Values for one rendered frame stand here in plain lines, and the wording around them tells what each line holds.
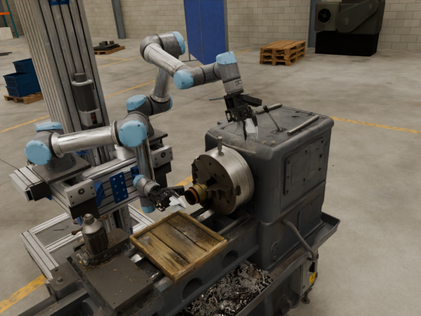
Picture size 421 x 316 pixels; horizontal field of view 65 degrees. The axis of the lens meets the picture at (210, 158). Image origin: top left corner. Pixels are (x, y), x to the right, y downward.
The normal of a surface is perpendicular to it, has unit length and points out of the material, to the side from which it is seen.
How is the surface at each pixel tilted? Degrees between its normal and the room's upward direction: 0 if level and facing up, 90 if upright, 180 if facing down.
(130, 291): 0
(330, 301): 0
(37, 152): 91
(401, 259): 0
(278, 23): 90
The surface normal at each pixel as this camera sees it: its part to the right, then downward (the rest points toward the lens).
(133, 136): 0.23, 0.42
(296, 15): -0.61, 0.40
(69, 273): -0.07, -0.89
